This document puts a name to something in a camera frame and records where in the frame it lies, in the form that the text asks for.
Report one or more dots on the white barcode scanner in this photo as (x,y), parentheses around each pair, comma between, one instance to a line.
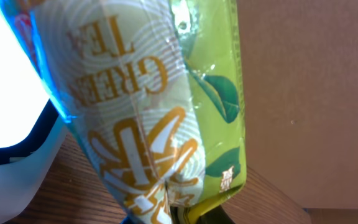
(31,131)

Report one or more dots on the green tea carton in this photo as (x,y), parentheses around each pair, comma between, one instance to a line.
(152,92)

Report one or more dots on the cardboard back panel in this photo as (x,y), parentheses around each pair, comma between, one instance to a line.
(300,63)

